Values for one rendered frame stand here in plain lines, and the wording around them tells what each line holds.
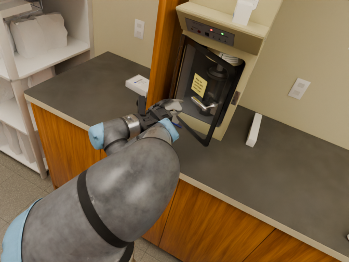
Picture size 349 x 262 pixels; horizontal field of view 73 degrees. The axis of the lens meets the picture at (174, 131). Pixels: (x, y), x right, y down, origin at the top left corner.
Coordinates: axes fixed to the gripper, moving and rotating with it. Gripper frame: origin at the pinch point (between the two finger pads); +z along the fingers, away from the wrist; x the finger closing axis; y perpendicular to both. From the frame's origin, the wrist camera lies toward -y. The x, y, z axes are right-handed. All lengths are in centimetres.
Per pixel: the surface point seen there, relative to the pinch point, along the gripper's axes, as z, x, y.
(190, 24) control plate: 10.7, 25.0, -14.0
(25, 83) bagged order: -35, -53, -120
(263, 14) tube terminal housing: 27.2, 34.0, 3.6
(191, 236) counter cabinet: 8, -75, 26
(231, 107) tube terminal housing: 28.1, -5.2, 5.8
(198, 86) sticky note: 13.5, 3.3, -4.6
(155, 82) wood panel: 4.3, -3.5, -22.0
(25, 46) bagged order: -31, -20, -107
